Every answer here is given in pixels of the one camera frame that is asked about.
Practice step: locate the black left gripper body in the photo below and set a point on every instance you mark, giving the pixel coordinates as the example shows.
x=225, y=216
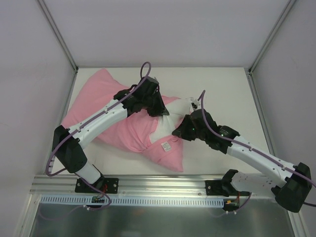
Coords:
x=156, y=104

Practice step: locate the white pillow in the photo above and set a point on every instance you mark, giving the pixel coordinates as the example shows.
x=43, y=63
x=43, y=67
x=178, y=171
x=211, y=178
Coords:
x=177, y=110

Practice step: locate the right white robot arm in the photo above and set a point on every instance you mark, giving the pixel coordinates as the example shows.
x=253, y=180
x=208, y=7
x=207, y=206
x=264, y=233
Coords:
x=286, y=183

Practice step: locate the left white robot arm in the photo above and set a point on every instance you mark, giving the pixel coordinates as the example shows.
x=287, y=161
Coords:
x=69, y=143

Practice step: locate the white care label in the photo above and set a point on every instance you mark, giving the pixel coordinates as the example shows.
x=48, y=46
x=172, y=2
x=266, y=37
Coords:
x=166, y=146

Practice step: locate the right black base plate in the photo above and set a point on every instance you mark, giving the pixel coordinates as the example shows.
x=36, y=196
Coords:
x=218, y=188

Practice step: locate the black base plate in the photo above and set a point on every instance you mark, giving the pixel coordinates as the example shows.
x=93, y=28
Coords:
x=218, y=188
x=105, y=184

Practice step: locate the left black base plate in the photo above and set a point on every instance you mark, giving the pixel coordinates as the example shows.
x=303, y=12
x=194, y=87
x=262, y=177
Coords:
x=105, y=184

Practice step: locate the aluminium mounting rail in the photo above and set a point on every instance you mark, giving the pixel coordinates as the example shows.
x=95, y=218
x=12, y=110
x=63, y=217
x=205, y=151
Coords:
x=131, y=185

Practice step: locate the left aluminium frame post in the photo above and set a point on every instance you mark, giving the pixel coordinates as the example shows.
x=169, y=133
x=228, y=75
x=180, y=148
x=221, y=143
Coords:
x=53, y=26

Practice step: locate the aluminium frame post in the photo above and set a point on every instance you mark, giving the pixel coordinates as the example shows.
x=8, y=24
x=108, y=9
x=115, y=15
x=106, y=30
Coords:
x=272, y=34
x=53, y=26

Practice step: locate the white slotted cable duct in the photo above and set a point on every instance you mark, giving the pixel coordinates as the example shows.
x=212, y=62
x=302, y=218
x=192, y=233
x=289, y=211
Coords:
x=133, y=201

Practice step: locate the right aluminium frame post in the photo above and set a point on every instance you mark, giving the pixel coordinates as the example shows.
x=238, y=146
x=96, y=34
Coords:
x=272, y=34

